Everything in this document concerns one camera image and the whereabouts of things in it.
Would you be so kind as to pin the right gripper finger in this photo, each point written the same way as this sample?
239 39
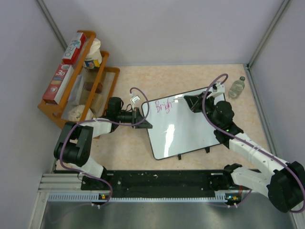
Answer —
195 96
193 104

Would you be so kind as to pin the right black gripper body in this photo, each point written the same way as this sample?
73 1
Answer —
209 106

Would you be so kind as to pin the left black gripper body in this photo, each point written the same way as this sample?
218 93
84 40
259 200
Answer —
128 117

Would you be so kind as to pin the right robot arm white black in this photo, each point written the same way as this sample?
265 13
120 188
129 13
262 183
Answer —
281 182

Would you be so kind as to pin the orange wooden shelf rack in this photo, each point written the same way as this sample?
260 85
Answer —
107 76

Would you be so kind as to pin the white crumpled bag lower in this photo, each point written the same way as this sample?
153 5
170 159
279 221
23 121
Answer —
75 113

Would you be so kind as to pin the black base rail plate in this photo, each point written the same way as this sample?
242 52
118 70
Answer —
161 183

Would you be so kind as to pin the white whiteboard black frame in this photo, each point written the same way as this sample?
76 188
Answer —
176 129

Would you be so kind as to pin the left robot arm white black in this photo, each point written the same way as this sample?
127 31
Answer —
74 144

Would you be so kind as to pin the red white toothpaste box upper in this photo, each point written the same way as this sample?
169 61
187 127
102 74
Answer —
74 48

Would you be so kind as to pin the clear plastic box on shelf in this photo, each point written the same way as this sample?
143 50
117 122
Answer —
75 94

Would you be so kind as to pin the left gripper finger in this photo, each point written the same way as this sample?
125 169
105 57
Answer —
140 117
144 125

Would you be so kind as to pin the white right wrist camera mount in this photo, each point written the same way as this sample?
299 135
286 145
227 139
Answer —
218 89

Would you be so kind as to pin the red 3D toothpaste box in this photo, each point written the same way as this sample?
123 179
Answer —
57 86

